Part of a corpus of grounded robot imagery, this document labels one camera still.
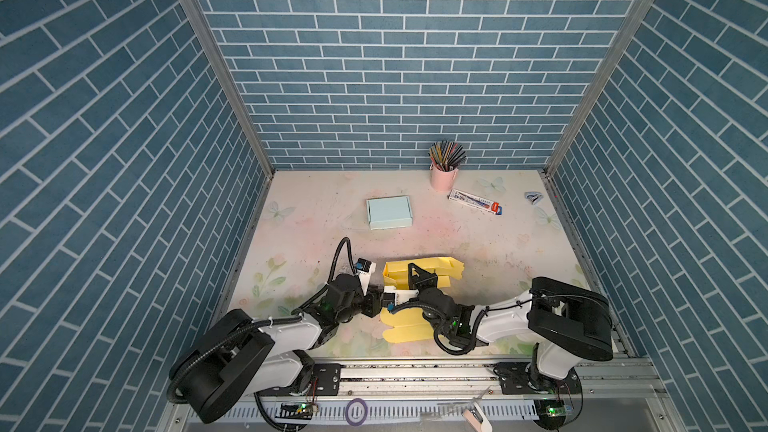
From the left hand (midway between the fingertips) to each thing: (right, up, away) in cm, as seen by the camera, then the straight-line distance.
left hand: (385, 292), depth 86 cm
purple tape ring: (-4, -23, -17) cm, 28 cm away
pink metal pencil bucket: (+21, +34, +25) cm, 47 cm away
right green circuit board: (+40, -24, -16) cm, 49 cm away
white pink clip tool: (+22, -23, -18) cm, 36 cm away
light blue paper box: (+1, +22, +19) cm, 29 cm away
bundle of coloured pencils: (+22, +44, +25) cm, 55 cm away
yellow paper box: (+6, -6, -7) cm, 11 cm away
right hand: (+8, +10, -3) cm, 14 cm away
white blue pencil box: (+33, +26, +25) cm, 49 cm away
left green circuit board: (-20, -24, -15) cm, 34 cm away
